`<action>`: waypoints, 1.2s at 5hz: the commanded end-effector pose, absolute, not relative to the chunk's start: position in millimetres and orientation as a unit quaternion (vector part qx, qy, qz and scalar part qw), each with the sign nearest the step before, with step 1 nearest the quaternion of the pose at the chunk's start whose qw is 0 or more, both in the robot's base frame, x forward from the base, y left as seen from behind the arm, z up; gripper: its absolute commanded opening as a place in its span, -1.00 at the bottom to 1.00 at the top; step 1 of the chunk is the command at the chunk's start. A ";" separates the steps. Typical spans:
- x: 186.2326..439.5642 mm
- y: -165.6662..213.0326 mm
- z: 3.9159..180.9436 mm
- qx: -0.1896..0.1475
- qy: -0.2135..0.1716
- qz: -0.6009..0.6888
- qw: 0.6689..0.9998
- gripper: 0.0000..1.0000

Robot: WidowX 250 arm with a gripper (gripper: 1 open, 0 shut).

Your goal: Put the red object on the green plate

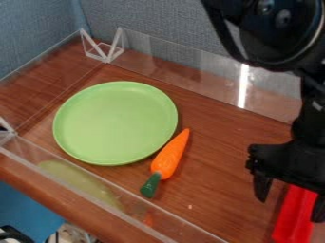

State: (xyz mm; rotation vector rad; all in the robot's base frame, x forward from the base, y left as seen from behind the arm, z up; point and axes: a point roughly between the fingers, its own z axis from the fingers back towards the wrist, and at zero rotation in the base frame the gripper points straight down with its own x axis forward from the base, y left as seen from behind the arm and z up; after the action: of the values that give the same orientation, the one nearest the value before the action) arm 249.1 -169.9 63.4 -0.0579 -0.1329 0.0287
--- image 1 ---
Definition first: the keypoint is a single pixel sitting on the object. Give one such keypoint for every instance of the clear acrylic front wall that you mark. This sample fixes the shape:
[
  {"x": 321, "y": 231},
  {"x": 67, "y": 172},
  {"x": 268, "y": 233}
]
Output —
[{"x": 94, "y": 203}]

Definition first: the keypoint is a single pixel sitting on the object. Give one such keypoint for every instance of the red plastic block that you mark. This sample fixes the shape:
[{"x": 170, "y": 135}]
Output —
[{"x": 293, "y": 226}]

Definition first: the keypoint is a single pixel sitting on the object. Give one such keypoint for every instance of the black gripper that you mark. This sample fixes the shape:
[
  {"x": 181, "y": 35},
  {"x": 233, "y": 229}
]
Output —
[{"x": 295, "y": 163}]

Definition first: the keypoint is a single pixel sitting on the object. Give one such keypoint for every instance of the orange toy carrot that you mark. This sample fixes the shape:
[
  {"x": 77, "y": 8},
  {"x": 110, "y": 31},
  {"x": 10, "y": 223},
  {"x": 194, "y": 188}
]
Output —
[{"x": 165, "y": 163}]

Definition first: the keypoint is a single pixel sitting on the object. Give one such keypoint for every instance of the clear acrylic left wall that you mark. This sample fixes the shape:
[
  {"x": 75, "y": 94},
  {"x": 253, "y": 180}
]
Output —
[{"x": 58, "y": 68}]

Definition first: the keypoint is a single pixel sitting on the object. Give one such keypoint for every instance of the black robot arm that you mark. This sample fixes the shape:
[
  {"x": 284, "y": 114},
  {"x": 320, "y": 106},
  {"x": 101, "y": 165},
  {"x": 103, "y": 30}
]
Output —
[{"x": 278, "y": 35}]

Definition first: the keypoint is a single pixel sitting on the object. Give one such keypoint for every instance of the green plate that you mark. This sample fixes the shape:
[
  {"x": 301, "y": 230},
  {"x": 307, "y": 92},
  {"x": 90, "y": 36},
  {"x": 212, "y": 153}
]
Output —
[{"x": 115, "y": 123}]

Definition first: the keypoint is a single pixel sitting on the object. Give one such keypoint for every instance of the clear acrylic wall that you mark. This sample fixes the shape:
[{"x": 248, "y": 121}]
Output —
[
  {"x": 94, "y": 203},
  {"x": 58, "y": 68},
  {"x": 212, "y": 75}
]

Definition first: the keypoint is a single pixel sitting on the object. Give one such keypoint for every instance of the clear acrylic back wall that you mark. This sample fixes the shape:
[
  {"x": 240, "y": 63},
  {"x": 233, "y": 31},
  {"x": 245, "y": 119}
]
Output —
[{"x": 212, "y": 75}]

